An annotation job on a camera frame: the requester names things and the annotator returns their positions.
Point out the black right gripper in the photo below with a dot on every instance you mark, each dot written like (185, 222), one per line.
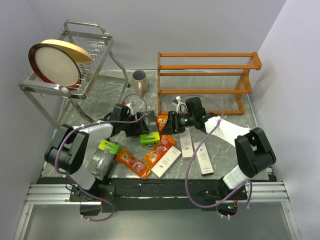
(171, 127)

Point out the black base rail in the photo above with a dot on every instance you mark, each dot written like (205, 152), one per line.
(138, 194)

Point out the black green razor box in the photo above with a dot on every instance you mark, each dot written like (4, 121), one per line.
(153, 137)
(104, 159)

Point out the steel dish rack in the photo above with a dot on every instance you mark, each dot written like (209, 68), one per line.
(94, 38)

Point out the tan wooden plate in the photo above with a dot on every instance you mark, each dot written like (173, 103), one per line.
(78, 54)

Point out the orange razor pack middle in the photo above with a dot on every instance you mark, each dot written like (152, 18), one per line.
(159, 150)

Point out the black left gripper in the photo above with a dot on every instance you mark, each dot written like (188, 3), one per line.
(137, 129)

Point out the orange razor pack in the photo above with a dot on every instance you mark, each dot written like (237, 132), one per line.
(159, 150)
(161, 121)
(139, 167)

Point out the orange razor pack upper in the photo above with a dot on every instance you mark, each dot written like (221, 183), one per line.
(161, 121)

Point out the orange razor pack lower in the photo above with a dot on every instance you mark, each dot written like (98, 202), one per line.
(139, 167)

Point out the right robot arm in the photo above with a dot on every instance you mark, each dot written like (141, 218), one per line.
(254, 153)

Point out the white box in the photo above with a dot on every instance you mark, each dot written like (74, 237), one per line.
(166, 161)
(204, 161)
(186, 143)

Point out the white box right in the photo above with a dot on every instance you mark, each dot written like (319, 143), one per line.
(204, 161)

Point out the orange wooden shelf rack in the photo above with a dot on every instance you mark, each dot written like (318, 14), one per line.
(229, 74)

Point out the white box left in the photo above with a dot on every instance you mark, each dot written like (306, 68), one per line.
(166, 161)

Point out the pink mug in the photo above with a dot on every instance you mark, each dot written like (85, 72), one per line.
(140, 82)

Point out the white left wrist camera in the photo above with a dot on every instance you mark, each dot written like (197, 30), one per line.
(130, 105)

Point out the red rimmed white plate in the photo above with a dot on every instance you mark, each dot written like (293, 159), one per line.
(53, 65)

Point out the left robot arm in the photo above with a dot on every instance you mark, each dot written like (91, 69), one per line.
(67, 149)

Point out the aluminium frame rail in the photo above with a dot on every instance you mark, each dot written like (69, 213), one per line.
(44, 194)

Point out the white box middle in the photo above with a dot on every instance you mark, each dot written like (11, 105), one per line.
(186, 143)

